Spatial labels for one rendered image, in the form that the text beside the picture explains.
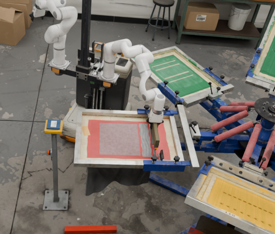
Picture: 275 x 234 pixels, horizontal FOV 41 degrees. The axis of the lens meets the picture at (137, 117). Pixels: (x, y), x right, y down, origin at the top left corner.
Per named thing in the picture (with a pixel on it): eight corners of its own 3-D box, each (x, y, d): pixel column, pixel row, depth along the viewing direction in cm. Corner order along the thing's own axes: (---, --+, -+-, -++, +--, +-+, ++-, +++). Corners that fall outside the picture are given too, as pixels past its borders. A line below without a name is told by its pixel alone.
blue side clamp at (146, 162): (142, 171, 261) (144, 164, 257) (141, 165, 265) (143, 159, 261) (183, 172, 266) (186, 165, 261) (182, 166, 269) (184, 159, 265)
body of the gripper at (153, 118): (163, 106, 268) (161, 118, 276) (150, 106, 267) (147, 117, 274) (165, 113, 263) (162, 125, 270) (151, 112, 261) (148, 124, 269)
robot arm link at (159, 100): (146, 88, 261) (157, 84, 266) (144, 100, 268) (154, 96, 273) (159, 100, 253) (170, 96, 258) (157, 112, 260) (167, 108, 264)
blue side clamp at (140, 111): (136, 119, 303) (137, 112, 298) (136, 114, 307) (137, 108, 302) (172, 120, 307) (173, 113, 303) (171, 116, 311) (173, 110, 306)
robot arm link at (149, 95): (146, 71, 269) (156, 98, 269) (132, 75, 262) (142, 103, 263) (152, 68, 262) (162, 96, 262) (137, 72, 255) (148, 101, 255)
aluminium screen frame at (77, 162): (73, 166, 255) (73, 163, 252) (77, 112, 298) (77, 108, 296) (184, 169, 266) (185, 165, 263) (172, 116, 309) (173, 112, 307)
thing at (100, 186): (87, 196, 289) (89, 160, 261) (87, 192, 292) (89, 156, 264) (145, 197, 295) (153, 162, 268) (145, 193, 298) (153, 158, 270)
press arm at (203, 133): (190, 140, 284) (191, 135, 281) (188, 134, 288) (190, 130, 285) (211, 141, 286) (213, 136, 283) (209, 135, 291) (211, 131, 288)
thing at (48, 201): (42, 210, 335) (37, 134, 273) (45, 190, 352) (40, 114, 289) (67, 210, 338) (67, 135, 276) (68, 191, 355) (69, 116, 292)
